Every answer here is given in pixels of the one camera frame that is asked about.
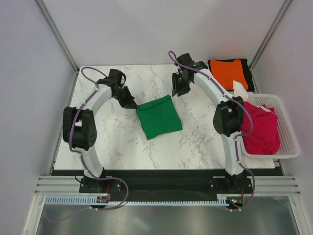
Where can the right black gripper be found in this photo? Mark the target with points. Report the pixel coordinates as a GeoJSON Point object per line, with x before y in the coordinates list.
{"type": "Point", "coordinates": [176, 87]}

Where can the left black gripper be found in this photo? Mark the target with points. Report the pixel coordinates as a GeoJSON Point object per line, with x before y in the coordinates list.
{"type": "Point", "coordinates": [129, 103]}

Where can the green t shirt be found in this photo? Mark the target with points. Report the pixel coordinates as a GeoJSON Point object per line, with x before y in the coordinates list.
{"type": "Point", "coordinates": [158, 117]}

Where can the white plastic basket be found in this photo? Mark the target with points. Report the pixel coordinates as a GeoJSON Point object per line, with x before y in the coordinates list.
{"type": "Point", "coordinates": [289, 147]}

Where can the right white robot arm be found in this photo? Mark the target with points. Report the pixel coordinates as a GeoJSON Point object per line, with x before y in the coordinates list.
{"type": "Point", "coordinates": [229, 113]}

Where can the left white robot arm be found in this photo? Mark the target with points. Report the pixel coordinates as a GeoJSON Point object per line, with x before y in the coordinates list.
{"type": "Point", "coordinates": [79, 127]}

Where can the folded orange t shirt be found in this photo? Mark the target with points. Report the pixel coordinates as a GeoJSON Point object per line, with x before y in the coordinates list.
{"type": "Point", "coordinates": [228, 72]}

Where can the white t shirt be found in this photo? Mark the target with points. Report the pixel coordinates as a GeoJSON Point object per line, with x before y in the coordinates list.
{"type": "Point", "coordinates": [239, 90]}

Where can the folded black t shirt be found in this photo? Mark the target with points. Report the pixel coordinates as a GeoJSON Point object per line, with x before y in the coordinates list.
{"type": "Point", "coordinates": [247, 73]}

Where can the red t shirt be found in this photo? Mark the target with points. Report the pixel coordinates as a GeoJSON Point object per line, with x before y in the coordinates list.
{"type": "Point", "coordinates": [264, 139]}

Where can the aluminium extrusion rail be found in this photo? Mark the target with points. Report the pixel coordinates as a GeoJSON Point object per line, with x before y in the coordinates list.
{"type": "Point", "coordinates": [265, 186]}

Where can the white slotted cable duct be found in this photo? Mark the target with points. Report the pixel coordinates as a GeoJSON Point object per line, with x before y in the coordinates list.
{"type": "Point", "coordinates": [88, 200]}

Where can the right aluminium frame post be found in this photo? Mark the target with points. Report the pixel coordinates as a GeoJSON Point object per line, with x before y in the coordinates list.
{"type": "Point", "coordinates": [271, 31]}

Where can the aluminium frame post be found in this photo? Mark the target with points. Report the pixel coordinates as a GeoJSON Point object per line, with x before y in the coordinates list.
{"type": "Point", "coordinates": [271, 31]}
{"type": "Point", "coordinates": [56, 33]}

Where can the left aluminium frame post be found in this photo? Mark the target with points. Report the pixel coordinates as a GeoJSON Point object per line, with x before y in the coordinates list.
{"type": "Point", "coordinates": [56, 33]}

